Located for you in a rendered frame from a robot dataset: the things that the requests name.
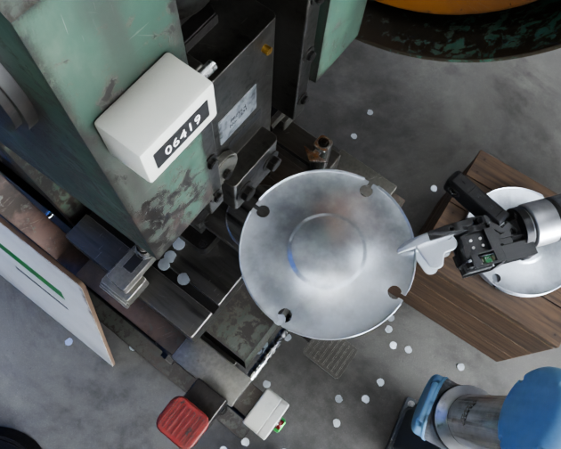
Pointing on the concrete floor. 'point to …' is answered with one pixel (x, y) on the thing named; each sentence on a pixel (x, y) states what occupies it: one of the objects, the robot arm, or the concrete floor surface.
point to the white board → (42, 281)
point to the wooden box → (451, 282)
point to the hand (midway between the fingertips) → (402, 246)
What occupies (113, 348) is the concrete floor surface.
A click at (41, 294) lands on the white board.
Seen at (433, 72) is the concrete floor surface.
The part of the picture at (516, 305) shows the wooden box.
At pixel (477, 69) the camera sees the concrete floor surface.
